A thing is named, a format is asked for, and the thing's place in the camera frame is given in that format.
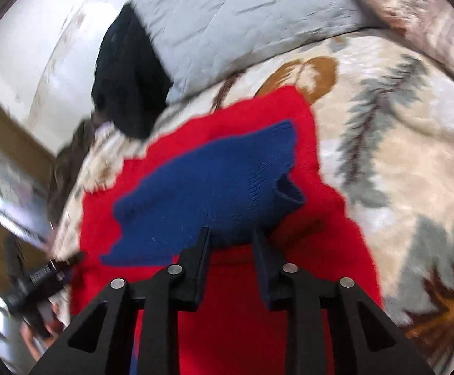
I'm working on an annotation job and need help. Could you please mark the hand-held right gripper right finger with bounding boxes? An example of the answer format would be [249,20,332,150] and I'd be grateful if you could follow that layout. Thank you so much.
[251,228,435,375]

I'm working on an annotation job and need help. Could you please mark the wooden door with glass pane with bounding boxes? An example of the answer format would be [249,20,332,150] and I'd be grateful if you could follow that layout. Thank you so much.
[0,82,56,282]

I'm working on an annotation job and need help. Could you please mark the dark brown fleece blanket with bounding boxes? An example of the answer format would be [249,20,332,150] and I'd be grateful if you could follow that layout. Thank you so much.
[47,119,98,223]

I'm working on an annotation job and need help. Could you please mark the beige striped patterned pillow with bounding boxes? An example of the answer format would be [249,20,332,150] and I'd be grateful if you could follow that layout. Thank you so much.
[329,0,454,98]

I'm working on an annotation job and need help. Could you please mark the grey quilted pillow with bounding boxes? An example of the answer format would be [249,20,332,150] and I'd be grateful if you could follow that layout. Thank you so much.
[127,0,384,104]

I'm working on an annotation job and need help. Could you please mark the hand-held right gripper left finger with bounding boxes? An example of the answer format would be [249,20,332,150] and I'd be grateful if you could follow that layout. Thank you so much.
[28,227,212,375]

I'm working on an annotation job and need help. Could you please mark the black cloth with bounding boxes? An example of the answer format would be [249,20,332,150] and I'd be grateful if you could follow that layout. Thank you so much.
[91,4,173,139]

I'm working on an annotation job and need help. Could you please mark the person's left hand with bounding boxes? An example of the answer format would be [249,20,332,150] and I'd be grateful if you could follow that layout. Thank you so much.
[20,301,69,360]

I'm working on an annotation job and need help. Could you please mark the leaf print fleece blanket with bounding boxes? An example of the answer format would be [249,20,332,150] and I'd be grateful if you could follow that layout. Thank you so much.
[49,27,454,375]

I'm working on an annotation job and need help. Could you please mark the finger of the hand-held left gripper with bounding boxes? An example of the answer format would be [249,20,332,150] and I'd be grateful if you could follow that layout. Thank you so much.
[55,252,85,274]

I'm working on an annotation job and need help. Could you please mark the red and blue knit sweater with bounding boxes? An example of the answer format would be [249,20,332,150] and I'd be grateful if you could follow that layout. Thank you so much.
[68,86,386,375]

